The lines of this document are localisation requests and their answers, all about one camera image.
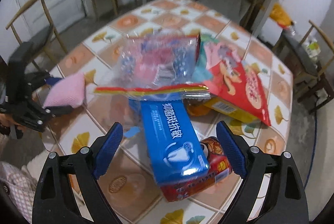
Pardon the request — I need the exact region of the red cartoon drink can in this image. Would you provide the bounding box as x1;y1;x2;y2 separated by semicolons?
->
158;136;233;203

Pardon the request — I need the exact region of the yellow cardboard box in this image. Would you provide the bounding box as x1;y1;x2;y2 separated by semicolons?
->
203;97;260;123

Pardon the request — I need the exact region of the pink sponge cloth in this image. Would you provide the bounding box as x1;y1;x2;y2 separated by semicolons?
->
43;72;85;109

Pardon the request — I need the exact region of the blue toothpaste box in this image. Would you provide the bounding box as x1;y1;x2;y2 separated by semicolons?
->
140;100;209;186

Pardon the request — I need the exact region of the red snack bag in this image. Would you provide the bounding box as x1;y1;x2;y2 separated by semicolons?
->
198;40;271;126

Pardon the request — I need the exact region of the clear candy plastic bag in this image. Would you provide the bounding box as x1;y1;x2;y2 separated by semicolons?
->
94;34;209;100

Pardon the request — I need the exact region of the wooden chair near door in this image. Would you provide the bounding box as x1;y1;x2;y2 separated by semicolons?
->
5;0;68;69

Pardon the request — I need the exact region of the wooden chair black seat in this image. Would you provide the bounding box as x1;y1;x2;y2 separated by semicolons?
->
272;20;333;114

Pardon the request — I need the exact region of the yellow plastic bag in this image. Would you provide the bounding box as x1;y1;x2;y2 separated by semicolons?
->
269;3;293;28

